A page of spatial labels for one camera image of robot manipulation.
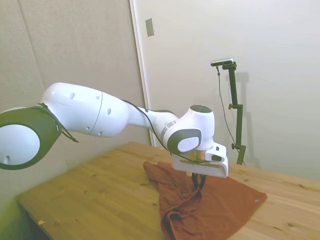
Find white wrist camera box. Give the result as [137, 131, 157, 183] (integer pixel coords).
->
[204, 141, 228, 163]

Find grey wall switch plate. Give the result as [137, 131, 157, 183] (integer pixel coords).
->
[145, 17, 155, 38]

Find white door frame trim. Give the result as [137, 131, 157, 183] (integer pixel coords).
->
[129, 0, 157, 147]

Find grey exterior camera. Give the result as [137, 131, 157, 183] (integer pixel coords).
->
[210, 57, 236, 68]

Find black camera stand pole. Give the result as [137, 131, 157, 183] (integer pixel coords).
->
[221, 62, 247, 166]

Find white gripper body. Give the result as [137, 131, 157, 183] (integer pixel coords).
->
[171, 153, 230, 179]

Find reddish fabric shorts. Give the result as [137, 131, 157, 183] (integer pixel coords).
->
[142, 160, 268, 240]

